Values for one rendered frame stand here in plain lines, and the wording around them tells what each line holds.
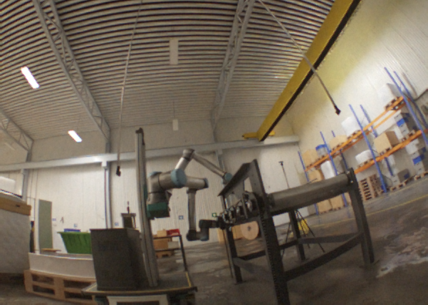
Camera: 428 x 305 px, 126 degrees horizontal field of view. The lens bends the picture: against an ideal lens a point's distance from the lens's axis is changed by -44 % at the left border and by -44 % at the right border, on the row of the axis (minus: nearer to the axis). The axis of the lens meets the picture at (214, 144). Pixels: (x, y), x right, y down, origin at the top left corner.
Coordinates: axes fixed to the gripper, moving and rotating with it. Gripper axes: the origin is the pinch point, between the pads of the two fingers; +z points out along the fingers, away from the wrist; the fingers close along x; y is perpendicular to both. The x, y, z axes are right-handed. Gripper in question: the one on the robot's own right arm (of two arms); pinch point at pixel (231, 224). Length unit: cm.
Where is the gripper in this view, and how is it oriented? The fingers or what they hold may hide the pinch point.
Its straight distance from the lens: 205.0
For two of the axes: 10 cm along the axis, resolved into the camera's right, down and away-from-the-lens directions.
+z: 9.6, 1.6, 2.3
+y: -1.8, 9.8, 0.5
